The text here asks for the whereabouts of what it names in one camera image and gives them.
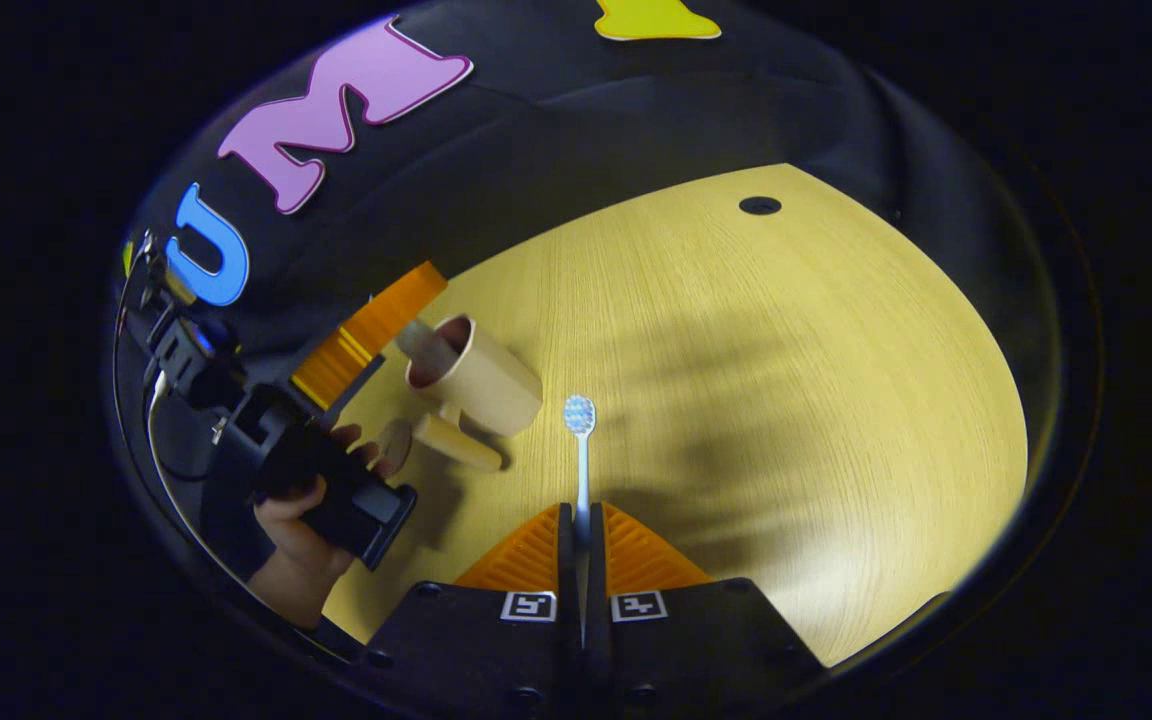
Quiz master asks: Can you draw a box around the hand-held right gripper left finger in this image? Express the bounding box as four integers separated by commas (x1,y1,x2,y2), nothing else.
356,502,577,720

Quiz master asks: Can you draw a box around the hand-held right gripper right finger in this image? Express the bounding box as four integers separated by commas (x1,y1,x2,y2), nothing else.
586,502,827,720

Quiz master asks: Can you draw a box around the beige cup with handle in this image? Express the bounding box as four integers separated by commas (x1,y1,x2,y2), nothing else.
404,314,545,473

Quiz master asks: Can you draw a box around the light blue toothbrush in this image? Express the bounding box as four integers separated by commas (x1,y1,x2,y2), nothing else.
562,394,599,641

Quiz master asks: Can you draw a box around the wooden desktop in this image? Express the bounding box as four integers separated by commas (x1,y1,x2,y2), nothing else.
321,163,1029,669

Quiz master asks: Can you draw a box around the black backdrop cloth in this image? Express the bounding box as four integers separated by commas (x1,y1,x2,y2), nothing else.
106,0,1067,641

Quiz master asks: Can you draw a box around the thin gripper cable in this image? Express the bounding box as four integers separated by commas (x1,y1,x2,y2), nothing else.
111,232,237,483

